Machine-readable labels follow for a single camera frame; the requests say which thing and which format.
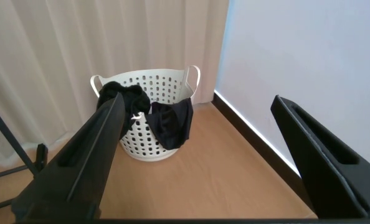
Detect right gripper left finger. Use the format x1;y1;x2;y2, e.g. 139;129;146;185
11;92;126;219

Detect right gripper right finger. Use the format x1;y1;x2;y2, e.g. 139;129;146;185
270;95;370;219

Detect black shorts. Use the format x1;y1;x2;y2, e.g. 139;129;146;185
96;81;151;139

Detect black clothes rack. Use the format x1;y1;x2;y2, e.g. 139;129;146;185
0;96;49;214

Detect white laundry basket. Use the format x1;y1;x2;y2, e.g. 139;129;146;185
90;65;201;162

